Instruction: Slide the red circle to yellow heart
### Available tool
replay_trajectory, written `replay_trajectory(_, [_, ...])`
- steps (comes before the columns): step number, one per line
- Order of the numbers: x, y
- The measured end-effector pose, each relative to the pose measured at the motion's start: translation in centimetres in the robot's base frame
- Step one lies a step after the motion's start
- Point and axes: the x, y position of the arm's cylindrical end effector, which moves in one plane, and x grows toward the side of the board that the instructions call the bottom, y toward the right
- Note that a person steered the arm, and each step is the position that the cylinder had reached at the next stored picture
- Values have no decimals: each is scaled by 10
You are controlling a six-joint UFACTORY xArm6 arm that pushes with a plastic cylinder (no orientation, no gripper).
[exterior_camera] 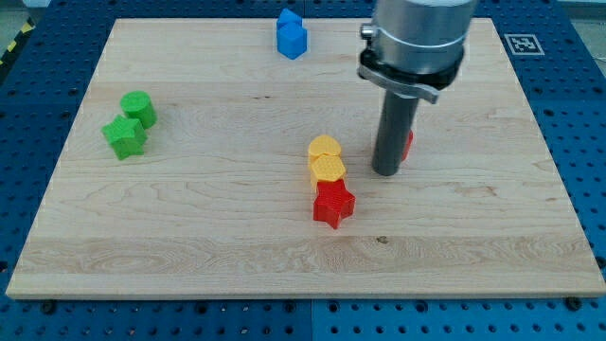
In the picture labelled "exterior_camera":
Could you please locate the yellow hexagon block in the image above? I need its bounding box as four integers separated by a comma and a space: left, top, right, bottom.
309, 154, 347, 191

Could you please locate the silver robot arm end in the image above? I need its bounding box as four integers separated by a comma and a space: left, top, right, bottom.
358, 0, 477, 103

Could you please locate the red circle block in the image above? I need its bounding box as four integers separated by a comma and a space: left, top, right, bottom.
401, 130, 414, 162

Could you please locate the yellow heart block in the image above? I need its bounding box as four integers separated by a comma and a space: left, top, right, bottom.
308, 135, 342, 165

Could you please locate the wooden board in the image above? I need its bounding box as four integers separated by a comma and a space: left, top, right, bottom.
7, 19, 605, 300

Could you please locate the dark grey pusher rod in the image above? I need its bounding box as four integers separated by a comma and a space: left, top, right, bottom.
372, 91, 419, 176

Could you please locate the white fiducial marker tag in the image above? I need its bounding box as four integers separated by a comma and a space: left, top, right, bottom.
505, 33, 544, 56

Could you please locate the green star block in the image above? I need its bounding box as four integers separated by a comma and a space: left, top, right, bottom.
101, 116, 148, 160

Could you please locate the blue cube block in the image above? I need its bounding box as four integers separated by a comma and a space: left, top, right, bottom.
276, 23, 308, 60

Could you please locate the red star block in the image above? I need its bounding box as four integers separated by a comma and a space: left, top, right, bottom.
312, 179, 356, 229

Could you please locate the blue pentagon block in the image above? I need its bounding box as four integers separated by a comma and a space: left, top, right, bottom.
276, 8, 302, 29

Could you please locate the green cylinder block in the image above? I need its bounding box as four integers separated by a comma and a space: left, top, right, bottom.
120, 90, 157, 129

